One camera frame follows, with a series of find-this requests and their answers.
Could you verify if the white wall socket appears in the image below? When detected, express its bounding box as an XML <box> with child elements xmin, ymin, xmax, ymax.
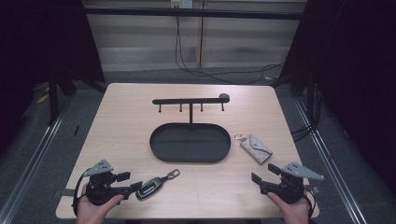
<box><xmin>170</xmin><ymin>0</ymin><xmax>194</xmax><ymax>9</ymax></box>

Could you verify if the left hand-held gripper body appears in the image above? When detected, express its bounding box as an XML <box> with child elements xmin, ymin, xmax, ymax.
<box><xmin>81</xmin><ymin>159</ymin><xmax>132</xmax><ymax>206</ymax></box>

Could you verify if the person's left hand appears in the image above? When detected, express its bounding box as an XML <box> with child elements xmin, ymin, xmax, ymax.
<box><xmin>76</xmin><ymin>183</ymin><xmax>125</xmax><ymax>224</ymax></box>

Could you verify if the hand-held gripper cable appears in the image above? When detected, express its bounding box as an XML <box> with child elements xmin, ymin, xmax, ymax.
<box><xmin>71</xmin><ymin>172</ymin><xmax>92</xmax><ymax>217</ymax></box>
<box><xmin>303</xmin><ymin>189</ymin><xmax>318</xmax><ymax>220</ymax></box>

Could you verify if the black car key with clip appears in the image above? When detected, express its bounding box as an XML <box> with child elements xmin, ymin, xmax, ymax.
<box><xmin>134</xmin><ymin>168</ymin><xmax>181</xmax><ymax>201</ymax></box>

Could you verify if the black stand post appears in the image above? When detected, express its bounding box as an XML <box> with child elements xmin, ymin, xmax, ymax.
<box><xmin>305</xmin><ymin>70</ymin><xmax>316</xmax><ymax>126</ymax></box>
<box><xmin>48</xmin><ymin>72</ymin><xmax>61</xmax><ymax>126</ymax></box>

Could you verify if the black key rack with tray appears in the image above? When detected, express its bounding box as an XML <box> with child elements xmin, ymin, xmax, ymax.
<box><xmin>148</xmin><ymin>92</ymin><xmax>232</xmax><ymax>163</ymax></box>

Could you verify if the person's right hand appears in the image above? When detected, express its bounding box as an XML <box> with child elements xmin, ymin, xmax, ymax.
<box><xmin>266</xmin><ymin>190</ymin><xmax>313</xmax><ymax>224</ymax></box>

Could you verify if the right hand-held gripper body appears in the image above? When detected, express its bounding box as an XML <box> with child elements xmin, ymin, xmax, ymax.
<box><xmin>259</xmin><ymin>161</ymin><xmax>325</xmax><ymax>205</ymax></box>

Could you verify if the yellow floor tape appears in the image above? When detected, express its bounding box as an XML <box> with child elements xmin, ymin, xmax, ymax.
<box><xmin>35</xmin><ymin>92</ymin><xmax>50</xmax><ymax>105</ymax></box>

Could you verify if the dark curtain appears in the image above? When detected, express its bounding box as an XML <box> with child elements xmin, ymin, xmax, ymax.
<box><xmin>278</xmin><ymin>0</ymin><xmax>396</xmax><ymax>190</ymax></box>
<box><xmin>0</xmin><ymin>0</ymin><xmax>106</xmax><ymax>153</ymax></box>

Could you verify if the aluminium floor rail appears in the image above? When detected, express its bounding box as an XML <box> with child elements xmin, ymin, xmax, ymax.
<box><xmin>293</xmin><ymin>98</ymin><xmax>371</xmax><ymax>224</ymax></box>
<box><xmin>0</xmin><ymin>102</ymin><xmax>73</xmax><ymax>224</ymax></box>

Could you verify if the black horizontal frame bar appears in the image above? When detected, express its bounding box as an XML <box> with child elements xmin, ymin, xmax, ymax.
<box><xmin>83</xmin><ymin>7</ymin><xmax>306</xmax><ymax>21</ymax></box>

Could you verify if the grey key pouch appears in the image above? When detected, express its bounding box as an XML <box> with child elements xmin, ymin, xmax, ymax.
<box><xmin>233</xmin><ymin>133</ymin><xmax>274</xmax><ymax>165</ymax></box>

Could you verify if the black hanging power cable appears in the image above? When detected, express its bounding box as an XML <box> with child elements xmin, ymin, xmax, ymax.
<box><xmin>174</xmin><ymin>15</ymin><xmax>286</xmax><ymax>86</ymax></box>

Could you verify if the black floor cable bundle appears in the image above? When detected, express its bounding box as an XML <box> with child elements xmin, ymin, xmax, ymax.
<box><xmin>290</xmin><ymin>87</ymin><xmax>324</xmax><ymax>143</ymax></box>

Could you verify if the right hand-held gripper cable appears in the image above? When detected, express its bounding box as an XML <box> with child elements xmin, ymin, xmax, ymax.
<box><xmin>303</xmin><ymin>189</ymin><xmax>318</xmax><ymax>220</ymax></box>

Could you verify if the left hand-held gripper cable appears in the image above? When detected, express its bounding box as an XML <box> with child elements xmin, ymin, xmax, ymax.
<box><xmin>71</xmin><ymin>172</ymin><xmax>92</xmax><ymax>217</ymax></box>

